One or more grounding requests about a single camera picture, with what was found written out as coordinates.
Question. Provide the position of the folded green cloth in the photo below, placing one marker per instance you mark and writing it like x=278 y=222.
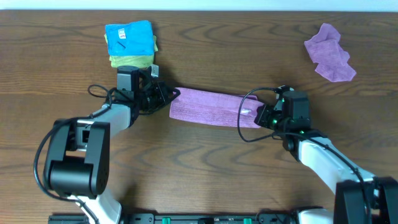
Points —
x=141 y=61

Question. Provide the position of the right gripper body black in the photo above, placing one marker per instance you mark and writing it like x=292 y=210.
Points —
x=270 y=118

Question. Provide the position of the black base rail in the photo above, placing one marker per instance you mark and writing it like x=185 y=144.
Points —
x=262 y=218

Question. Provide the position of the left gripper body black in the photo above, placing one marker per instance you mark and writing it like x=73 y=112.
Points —
x=160 y=96

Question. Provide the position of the crumpled purple cloth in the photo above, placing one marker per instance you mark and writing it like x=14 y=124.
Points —
x=332 y=61

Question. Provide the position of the folded blue cloth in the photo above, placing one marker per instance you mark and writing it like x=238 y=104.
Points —
x=135 y=38

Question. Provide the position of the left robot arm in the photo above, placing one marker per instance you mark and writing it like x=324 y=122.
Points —
x=72 y=161

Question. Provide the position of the purple cloth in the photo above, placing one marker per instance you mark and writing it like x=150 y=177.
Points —
x=216 y=109
x=332 y=61

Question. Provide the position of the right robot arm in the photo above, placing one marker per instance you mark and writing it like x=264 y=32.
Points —
x=360 y=196

